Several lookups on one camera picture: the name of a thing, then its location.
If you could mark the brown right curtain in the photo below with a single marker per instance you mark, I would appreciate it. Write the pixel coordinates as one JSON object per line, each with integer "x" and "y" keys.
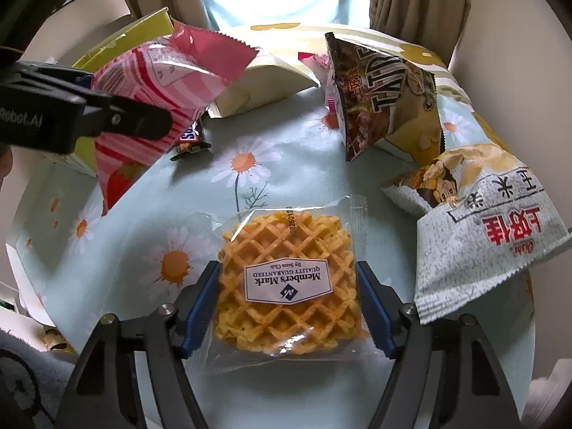
{"x": 434, "y": 24}

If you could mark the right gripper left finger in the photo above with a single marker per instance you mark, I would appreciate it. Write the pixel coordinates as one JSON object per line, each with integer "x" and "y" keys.
{"x": 103, "y": 390}

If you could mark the white speckled corn snack bag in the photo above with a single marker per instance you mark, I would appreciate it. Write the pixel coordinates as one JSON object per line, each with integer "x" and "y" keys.
{"x": 483, "y": 216}

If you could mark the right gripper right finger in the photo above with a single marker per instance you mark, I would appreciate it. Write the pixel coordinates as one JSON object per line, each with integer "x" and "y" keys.
{"x": 472, "y": 390}

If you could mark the pink white marshmallow bag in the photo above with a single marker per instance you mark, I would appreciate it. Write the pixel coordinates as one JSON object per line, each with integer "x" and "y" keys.
{"x": 320, "y": 66}

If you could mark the Snickers candy bar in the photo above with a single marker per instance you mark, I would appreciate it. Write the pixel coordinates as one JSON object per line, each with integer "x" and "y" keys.
{"x": 192, "y": 141}

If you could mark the light blue daisy cloth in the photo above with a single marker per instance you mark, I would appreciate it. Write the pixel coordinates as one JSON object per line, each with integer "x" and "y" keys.
{"x": 158, "y": 238}

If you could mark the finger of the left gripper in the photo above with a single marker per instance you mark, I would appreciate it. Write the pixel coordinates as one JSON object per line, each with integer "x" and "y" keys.
{"x": 108, "y": 113}

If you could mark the packaged waffle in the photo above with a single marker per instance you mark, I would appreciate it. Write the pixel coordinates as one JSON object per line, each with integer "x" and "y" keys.
{"x": 288, "y": 287}

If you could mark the yellow cardboard box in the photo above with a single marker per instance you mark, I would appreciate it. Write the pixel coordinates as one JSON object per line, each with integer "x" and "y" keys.
{"x": 266, "y": 80}

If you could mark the brown yellow chip bag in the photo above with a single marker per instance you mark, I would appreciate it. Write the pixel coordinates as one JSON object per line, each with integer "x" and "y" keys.
{"x": 382, "y": 100}

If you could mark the pink striped snack bag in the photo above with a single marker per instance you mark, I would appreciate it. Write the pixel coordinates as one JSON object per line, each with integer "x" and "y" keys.
{"x": 182, "y": 73}

